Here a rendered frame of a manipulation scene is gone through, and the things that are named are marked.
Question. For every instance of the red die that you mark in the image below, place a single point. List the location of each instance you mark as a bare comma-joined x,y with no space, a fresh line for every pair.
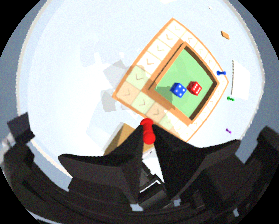
194,87

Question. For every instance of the blue pawn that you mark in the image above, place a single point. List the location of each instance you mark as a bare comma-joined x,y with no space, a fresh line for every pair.
220,73

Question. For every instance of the red pawn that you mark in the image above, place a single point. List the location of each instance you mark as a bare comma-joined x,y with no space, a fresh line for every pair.
148,132

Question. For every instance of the blue die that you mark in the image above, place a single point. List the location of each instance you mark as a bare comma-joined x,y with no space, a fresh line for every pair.
178,89

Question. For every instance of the white flat sheet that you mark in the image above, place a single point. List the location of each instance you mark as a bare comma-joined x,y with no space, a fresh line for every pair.
240,81

